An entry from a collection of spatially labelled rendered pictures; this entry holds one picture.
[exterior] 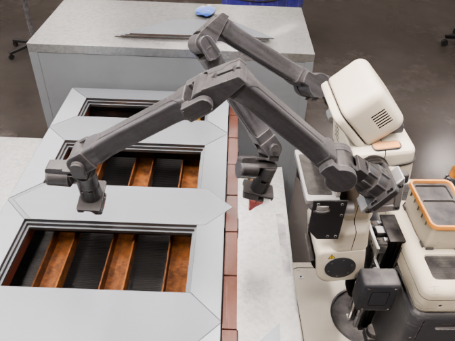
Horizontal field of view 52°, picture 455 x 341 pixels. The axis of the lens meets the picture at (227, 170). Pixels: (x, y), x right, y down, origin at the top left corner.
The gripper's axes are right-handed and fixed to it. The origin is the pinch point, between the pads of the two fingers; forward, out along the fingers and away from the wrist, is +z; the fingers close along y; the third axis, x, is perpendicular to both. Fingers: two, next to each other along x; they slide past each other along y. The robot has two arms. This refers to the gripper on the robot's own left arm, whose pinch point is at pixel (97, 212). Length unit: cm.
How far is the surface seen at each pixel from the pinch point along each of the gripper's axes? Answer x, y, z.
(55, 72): -43, -95, 31
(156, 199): 14.2, -16.8, 16.9
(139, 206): 9.2, -12.9, 16.1
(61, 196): -18.4, -16.6, 17.7
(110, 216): 0.4, -7.8, 15.1
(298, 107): 74, -91, 42
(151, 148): 8, -48, 27
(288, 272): 61, 3, 28
